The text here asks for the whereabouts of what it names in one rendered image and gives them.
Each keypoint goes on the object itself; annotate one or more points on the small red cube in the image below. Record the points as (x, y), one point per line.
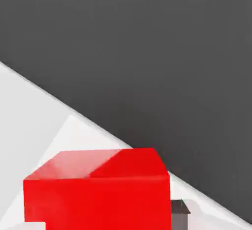
(102, 194)

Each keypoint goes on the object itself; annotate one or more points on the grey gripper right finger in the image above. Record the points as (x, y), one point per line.
(179, 219)

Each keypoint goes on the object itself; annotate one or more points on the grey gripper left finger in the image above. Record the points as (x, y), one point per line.
(33, 226)

